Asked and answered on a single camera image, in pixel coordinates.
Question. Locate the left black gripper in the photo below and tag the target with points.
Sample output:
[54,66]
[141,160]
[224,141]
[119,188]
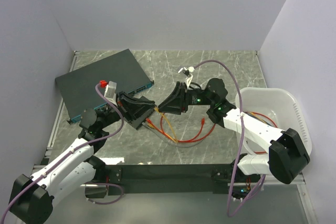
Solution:
[130,107]

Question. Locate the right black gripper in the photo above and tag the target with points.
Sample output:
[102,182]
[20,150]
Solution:
[173,103]

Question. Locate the small black box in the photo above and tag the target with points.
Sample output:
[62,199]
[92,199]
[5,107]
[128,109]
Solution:
[138,111]

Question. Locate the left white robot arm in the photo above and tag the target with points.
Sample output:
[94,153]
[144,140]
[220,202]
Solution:
[33,197]

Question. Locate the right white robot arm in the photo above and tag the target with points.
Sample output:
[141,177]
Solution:
[287,152]

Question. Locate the white plastic bin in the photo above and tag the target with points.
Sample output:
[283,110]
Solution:
[277,108]

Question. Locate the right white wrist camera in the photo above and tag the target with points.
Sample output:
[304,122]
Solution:
[188,72]

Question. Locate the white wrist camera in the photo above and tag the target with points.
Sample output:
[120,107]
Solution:
[188,72]
[109,91]

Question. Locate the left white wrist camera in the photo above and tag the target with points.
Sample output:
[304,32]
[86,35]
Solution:
[109,91]

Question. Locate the large black network switch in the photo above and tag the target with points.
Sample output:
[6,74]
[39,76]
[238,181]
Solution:
[78,86]

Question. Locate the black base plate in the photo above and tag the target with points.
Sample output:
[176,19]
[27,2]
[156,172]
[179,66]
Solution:
[187,178]

